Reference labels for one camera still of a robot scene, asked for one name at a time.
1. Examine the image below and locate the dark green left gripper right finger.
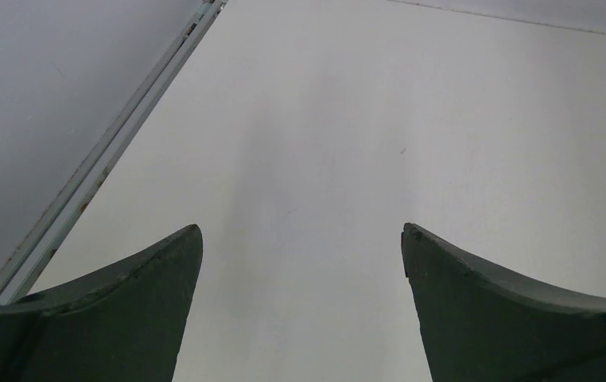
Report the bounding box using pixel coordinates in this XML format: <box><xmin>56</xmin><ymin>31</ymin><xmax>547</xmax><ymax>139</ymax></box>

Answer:
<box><xmin>401</xmin><ymin>223</ymin><xmax>606</xmax><ymax>381</ymax></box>

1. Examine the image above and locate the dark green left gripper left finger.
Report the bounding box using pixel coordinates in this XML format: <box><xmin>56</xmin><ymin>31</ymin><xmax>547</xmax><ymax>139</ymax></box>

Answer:
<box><xmin>0</xmin><ymin>224</ymin><xmax>203</xmax><ymax>381</ymax></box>

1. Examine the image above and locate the aluminium table edge rail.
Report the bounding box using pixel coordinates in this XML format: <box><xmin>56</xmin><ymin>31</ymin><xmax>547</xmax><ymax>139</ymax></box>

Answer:
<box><xmin>0</xmin><ymin>1</ymin><xmax>225</xmax><ymax>304</ymax></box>

